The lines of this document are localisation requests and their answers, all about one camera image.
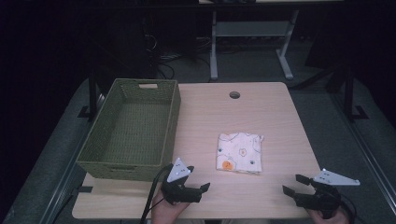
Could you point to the black tape strip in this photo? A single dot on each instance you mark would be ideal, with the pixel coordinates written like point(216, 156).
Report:
point(84, 189)

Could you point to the folded white patterned cloth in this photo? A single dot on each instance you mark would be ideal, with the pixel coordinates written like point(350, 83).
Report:
point(239, 152)

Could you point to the green woven basket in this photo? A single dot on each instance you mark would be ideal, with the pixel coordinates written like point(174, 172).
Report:
point(137, 137)

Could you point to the person's left hand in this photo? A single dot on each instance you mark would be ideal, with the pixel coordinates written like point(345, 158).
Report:
point(165, 213)

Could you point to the white metal desk frame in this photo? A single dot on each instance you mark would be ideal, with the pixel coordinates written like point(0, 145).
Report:
point(252, 28)

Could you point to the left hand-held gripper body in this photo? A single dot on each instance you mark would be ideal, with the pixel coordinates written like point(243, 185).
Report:
point(177, 190)

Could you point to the dark computer tower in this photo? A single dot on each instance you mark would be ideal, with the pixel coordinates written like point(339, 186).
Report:
point(130, 43)

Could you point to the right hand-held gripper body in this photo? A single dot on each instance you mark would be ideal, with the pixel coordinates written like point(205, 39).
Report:
point(323, 197)

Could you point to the black metal stand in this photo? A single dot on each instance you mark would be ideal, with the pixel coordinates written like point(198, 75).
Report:
point(92, 93)
point(350, 93)

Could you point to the person's right hand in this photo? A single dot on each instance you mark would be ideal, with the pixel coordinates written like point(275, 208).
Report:
point(333, 219)

